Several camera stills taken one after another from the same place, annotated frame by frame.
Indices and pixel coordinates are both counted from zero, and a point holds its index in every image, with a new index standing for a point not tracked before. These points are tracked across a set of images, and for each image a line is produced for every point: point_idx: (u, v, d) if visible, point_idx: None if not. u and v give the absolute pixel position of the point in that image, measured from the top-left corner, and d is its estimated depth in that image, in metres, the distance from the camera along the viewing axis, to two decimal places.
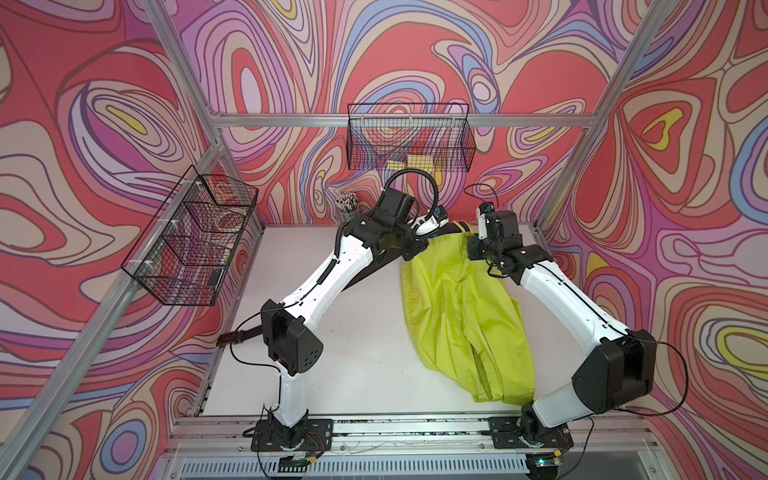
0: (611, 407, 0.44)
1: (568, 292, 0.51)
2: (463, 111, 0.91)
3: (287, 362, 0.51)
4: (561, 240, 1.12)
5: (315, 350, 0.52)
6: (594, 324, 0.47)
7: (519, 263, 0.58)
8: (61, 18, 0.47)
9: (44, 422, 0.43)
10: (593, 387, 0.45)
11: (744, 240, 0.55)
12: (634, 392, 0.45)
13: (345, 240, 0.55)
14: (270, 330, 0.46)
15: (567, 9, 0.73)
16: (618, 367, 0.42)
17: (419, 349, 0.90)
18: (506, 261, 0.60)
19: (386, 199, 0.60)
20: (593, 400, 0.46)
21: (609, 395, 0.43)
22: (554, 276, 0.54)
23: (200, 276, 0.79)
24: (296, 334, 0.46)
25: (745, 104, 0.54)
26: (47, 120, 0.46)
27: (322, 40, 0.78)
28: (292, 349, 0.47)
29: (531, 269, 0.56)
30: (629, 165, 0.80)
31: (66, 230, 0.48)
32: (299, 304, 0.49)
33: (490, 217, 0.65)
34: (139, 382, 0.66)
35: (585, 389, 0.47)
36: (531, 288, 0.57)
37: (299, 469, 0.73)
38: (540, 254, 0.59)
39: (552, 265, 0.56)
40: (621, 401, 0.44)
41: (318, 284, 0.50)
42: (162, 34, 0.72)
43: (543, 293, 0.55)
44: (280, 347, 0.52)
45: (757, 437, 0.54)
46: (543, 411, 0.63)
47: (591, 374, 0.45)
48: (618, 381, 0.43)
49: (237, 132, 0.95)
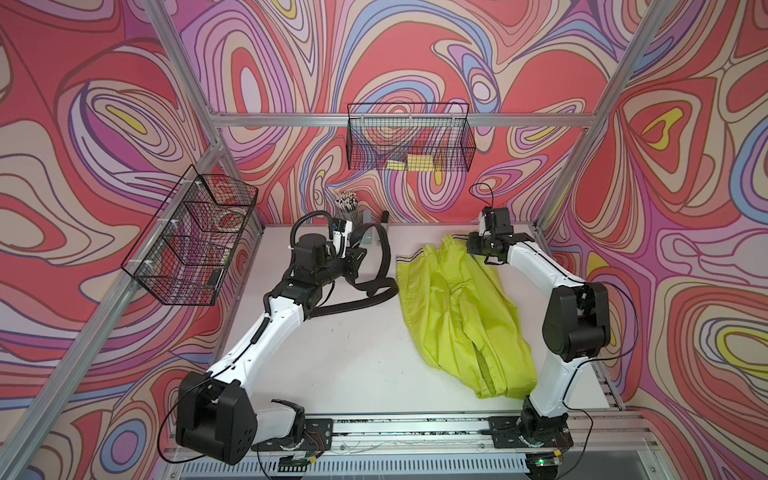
0: (570, 352, 0.52)
1: (541, 259, 0.62)
2: (463, 111, 0.91)
3: (211, 454, 0.41)
4: (561, 240, 1.12)
5: (248, 425, 0.43)
6: (557, 278, 0.56)
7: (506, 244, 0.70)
8: (61, 18, 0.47)
9: (43, 422, 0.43)
10: (553, 333, 0.54)
11: (744, 239, 0.55)
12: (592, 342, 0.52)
13: (275, 300, 0.56)
14: (191, 413, 0.41)
15: (567, 9, 0.73)
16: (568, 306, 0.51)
17: (422, 348, 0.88)
18: (496, 244, 0.72)
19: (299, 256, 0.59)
20: (555, 348, 0.54)
21: (566, 336, 0.51)
22: (533, 248, 0.66)
23: (200, 276, 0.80)
24: (231, 402, 0.40)
25: (745, 104, 0.54)
26: (47, 119, 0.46)
27: (322, 41, 0.78)
28: (228, 426, 0.40)
29: (514, 246, 0.68)
30: (629, 165, 0.80)
31: (66, 230, 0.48)
32: (231, 369, 0.44)
33: (486, 211, 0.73)
34: (138, 382, 0.66)
35: (548, 339, 0.56)
36: (515, 263, 0.68)
37: (299, 469, 0.73)
38: (529, 238, 0.70)
39: (533, 243, 0.68)
40: (580, 349, 0.52)
41: (252, 344, 0.47)
42: (161, 33, 0.72)
43: (522, 263, 0.66)
44: (203, 438, 0.42)
45: (758, 437, 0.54)
46: (539, 401, 0.65)
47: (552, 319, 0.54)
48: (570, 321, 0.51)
49: (237, 132, 0.95)
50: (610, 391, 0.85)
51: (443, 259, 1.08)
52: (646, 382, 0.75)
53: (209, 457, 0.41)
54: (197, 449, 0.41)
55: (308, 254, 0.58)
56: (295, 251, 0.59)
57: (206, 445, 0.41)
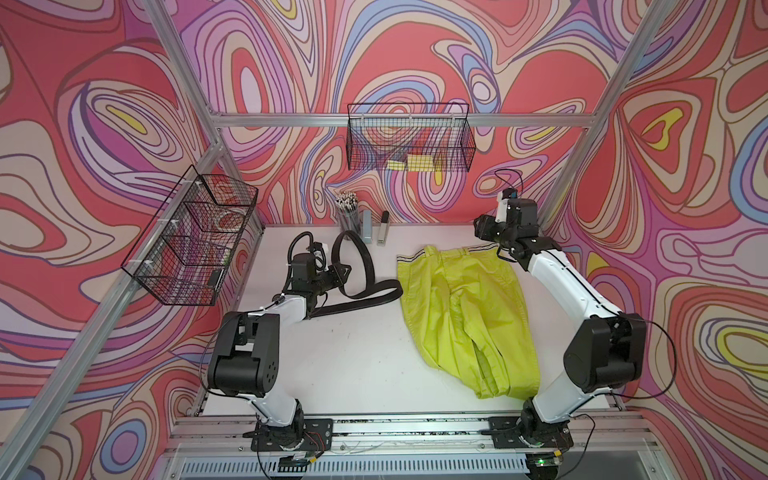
0: (595, 387, 0.46)
1: (570, 276, 0.55)
2: (463, 111, 0.91)
3: (242, 382, 0.46)
4: (562, 240, 1.11)
5: (275, 362, 0.50)
6: (588, 303, 0.50)
7: (528, 250, 0.62)
8: (61, 18, 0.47)
9: (43, 422, 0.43)
10: (578, 365, 0.49)
11: (744, 239, 0.55)
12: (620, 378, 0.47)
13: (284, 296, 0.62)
14: (229, 342, 0.48)
15: (567, 9, 0.73)
16: (601, 342, 0.45)
17: (422, 348, 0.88)
18: (516, 248, 0.64)
19: (294, 269, 0.73)
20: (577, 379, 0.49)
21: (592, 371, 0.46)
22: (561, 263, 0.57)
23: (200, 276, 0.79)
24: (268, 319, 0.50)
25: (745, 104, 0.54)
26: (47, 119, 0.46)
27: (322, 40, 0.78)
28: (264, 346, 0.48)
29: (538, 255, 0.60)
30: (629, 165, 0.80)
31: (66, 230, 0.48)
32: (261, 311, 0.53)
33: (511, 204, 0.68)
34: (138, 382, 0.66)
35: (571, 369, 0.51)
36: (538, 275, 0.61)
37: (299, 469, 0.73)
38: (553, 245, 0.62)
39: (559, 253, 0.60)
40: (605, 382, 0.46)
41: (276, 303, 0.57)
42: (161, 33, 0.72)
43: (547, 277, 0.58)
44: (237, 365, 0.47)
45: (758, 437, 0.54)
46: (543, 408, 0.64)
47: (578, 350, 0.48)
48: (600, 358, 0.45)
49: (237, 132, 0.95)
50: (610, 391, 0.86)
51: (445, 263, 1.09)
52: (647, 382, 0.75)
53: (243, 388, 0.46)
54: (227, 382, 0.46)
55: (301, 267, 0.73)
56: (291, 267, 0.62)
57: (240, 371, 0.47)
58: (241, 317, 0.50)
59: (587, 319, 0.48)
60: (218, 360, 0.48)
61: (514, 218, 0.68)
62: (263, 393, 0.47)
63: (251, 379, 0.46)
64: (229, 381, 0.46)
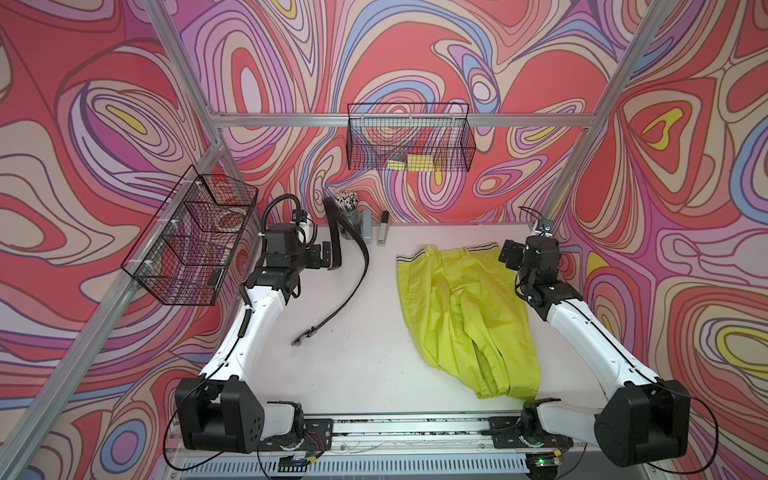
0: (635, 461, 0.40)
1: (595, 331, 0.50)
2: (463, 111, 0.91)
3: (226, 447, 0.41)
4: (562, 240, 1.11)
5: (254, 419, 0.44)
6: (620, 368, 0.44)
7: (547, 300, 0.57)
8: (61, 18, 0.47)
9: (43, 423, 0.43)
10: (614, 437, 0.43)
11: (744, 239, 0.55)
12: (662, 454, 0.41)
13: (251, 290, 0.54)
14: (195, 416, 0.40)
15: (567, 9, 0.73)
16: (641, 415, 0.39)
17: (422, 348, 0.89)
18: (534, 296, 0.60)
19: (270, 242, 0.59)
20: (608, 447, 0.44)
21: (630, 445, 0.40)
22: (583, 316, 0.53)
23: (200, 276, 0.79)
24: (233, 397, 0.39)
25: (744, 104, 0.54)
26: (47, 119, 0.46)
27: (322, 40, 0.78)
28: (234, 421, 0.40)
29: (557, 305, 0.56)
30: (629, 165, 0.80)
31: (66, 229, 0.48)
32: (224, 367, 0.43)
33: (532, 245, 0.62)
34: (138, 382, 0.66)
35: (603, 437, 0.45)
36: (558, 325, 0.56)
37: (299, 469, 0.73)
38: (571, 293, 0.58)
39: (578, 302, 0.56)
40: (647, 456, 0.41)
41: (240, 339, 0.46)
42: (161, 33, 0.72)
43: (569, 328, 0.53)
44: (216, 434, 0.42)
45: (758, 437, 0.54)
46: (546, 416, 0.63)
47: (613, 421, 0.43)
48: (639, 434, 0.40)
49: (237, 132, 0.95)
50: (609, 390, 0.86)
51: (445, 263, 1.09)
52: None
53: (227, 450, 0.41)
54: (209, 447, 0.42)
55: (279, 237, 0.59)
56: (266, 238, 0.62)
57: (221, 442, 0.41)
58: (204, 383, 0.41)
59: (622, 386, 0.42)
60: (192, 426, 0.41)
61: (535, 259, 0.62)
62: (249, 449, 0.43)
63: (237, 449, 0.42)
64: (211, 446, 0.41)
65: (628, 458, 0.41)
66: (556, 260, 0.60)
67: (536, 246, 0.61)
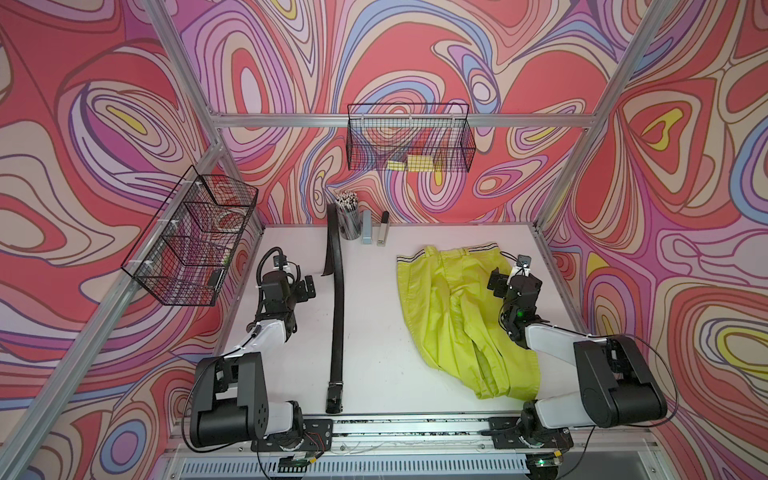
0: (618, 413, 0.43)
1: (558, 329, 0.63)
2: (463, 111, 0.91)
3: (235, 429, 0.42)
4: (561, 240, 1.12)
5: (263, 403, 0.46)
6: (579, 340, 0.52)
7: (523, 336, 0.68)
8: (61, 19, 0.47)
9: (43, 423, 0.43)
10: (595, 395, 0.46)
11: (744, 240, 0.55)
12: (644, 404, 0.43)
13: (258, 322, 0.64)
14: (209, 396, 0.43)
15: (566, 10, 0.73)
16: (598, 360, 0.46)
17: (422, 348, 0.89)
18: (512, 330, 0.71)
19: (267, 291, 0.68)
20: (597, 414, 0.46)
21: (603, 392, 0.44)
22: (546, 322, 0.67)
23: (200, 276, 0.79)
24: (251, 362, 0.45)
25: (745, 104, 0.54)
26: (48, 120, 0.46)
27: (322, 40, 0.78)
28: (250, 387, 0.44)
29: (529, 328, 0.66)
30: (629, 165, 0.80)
31: (66, 229, 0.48)
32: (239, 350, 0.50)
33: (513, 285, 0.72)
34: (138, 382, 0.66)
35: (590, 407, 0.47)
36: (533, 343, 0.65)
37: (299, 469, 0.73)
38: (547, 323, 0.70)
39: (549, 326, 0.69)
40: (630, 411, 0.43)
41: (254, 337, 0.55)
42: (162, 34, 0.72)
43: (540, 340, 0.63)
44: (224, 415, 0.43)
45: (758, 438, 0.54)
46: (545, 414, 0.63)
47: (585, 379, 0.47)
48: (603, 375, 0.45)
49: (237, 132, 0.95)
50: None
51: (445, 264, 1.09)
52: None
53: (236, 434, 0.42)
54: (216, 435, 0.42)
55: (274, 286, 0.68)
56: (263, 288, 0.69)
57: (229, 421, 0.42)
58: (218, 363, 0.47)
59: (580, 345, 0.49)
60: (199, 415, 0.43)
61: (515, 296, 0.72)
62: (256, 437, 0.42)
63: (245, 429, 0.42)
64: (219, 433, 0.42)
65: (610, 407, 0.43)
66: (534, 301, 0.70)
67: (517, 287, 0.71)
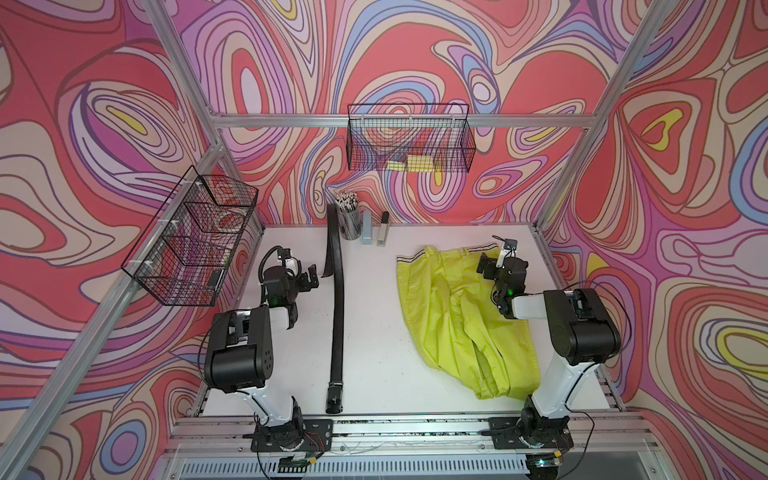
0: (579, 344, 0.51)
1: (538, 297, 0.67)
2: (463, 111, 0.91)
3: (242, 361, 0.48)
4: (561, 241, 1.13)
5: (269, 352, 0.52)
6: None
7: (511, 309, 0.77)
8: (61, 19, 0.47)
9: (44, 423, 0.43)
10: (561, 332, 0.54)
11: (744, 239, 0.55)
12: (603, 339, 0.51)
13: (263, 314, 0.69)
14: (222, 336, 0.50)
15: (567, 10, 0.73)
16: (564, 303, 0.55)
17: (422, 348, 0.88)
18: (502, 304, 0.79)
19: (268, 284, 0.73)
20: (562, 350, 0.54)
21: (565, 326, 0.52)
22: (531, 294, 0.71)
23: (200, 276, 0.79)
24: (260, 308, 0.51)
25: (745, 104, 0.54)
26: (48, 120, 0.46)
27: (322, 40, 0.78)
28: (258, 328, 0.51)
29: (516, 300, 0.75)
30: (629, 165, 0.80)
31: (65, 230, 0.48)
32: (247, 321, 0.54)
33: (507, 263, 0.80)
34: (138, 382, 0.66)
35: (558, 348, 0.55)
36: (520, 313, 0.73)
37: (299, 469, 0.73)
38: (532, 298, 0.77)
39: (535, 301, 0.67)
40: (591, 344, 0.51)
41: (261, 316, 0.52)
42: (162, 35, 0.72)
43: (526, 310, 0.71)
44: (233, 352, 0.49)
45: (758, 437, 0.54)
46: (542, 401, 0.65)
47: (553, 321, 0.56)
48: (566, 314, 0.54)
49: (237, 132, 0.95)
50: (610, 391, 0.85)
51: (446, 264, 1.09)
52: (647, 382, 0.75)
53: (241, 370, 0.47)
54: (224, 372, 0.47)
55: (275, 282, 0.73)
56: (265, 284, 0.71)
57: (237, 358, 0.48)
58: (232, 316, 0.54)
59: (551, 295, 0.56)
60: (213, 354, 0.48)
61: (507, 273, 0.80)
62: (262, 378, 0.48)
63: (250, 367, 0.47)
64: (226, 369, 0.47)
65: (573, 340, 0.51)
66: (523, 279, 0.78)
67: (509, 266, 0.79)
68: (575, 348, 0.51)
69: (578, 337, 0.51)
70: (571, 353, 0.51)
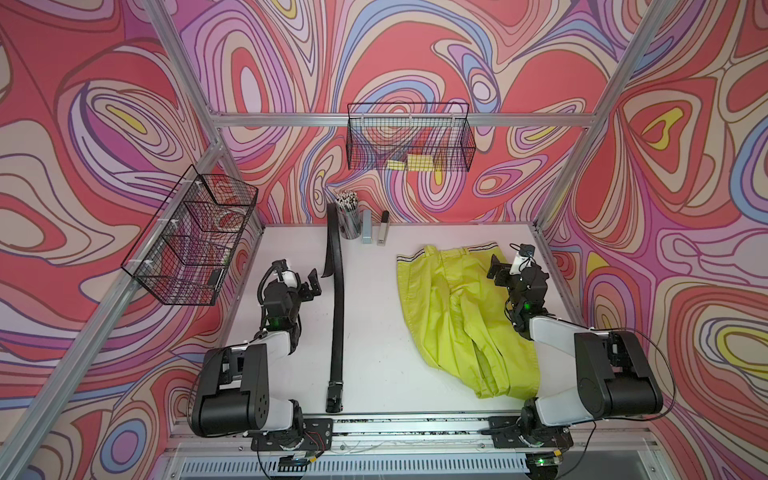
0: (613, 403, 0.44)
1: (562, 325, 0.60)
2: (463, 111, 0.91)
3: (233, 415, 0.43)
4: (561, 240, 1.12)
5: (264, 396, 0.47)
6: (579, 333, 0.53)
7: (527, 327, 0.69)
8: (61, 18, 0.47)
9: (43, 424, 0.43)
10: (592, 386, 0.46)
11: (744, 239, 0.55)
12: (638, 396, 0.44)
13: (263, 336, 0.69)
14: (214, 377, 0.45)
15: (566, 10, 0.73)
16: (598, 352, 0.47)
17: (422, 348, 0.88)
18: (518, 322, 0.71)
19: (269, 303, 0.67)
20: (592, 405, 0.46)
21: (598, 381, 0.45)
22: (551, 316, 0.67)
23: (200, 276, 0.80)
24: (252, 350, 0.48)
25: (745, 104, 0.54)
26: (47, 119, 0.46)
27: (322, 40, 0.78)
28: (251, 375, 0.46)
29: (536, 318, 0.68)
30: (629, 165, 0.80)
31: (66, 229, 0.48)
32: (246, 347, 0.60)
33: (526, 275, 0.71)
34: (138, 382, 0.66)
35: (587, 400, 0.48)
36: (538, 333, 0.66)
37: (299, 469, 0.73)
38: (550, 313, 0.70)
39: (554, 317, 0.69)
40: (625, 402, 0.44)
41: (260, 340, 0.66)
42: (162, 34, 0.72)
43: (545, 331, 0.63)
44: (224, 401, 0.44)
45: (757, 436, 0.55)
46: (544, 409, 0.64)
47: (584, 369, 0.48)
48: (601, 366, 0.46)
49: (237, 131, 0.95)
50: None
51: (445, 263, 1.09)
52: None
53: (232, 421, 0.43)
54: (214, 421, 0.43)
55: (277, 304, 0.67)
56: (265, 303, 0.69)
57: (227, 410, 0.43)
58: (225, 354, 0.49)
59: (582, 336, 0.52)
60: (204, 397, 0.44)
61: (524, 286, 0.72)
62: (254, 428, 0.43)
63: (241, 420, 0.43)
64: (216, 420, 0.43)
65: (606, 397, 0.44)
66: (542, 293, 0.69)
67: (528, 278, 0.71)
68: (609, 406, 0.44)
69: (612, 394, 0.44)
70: (604, 411, 0.44)
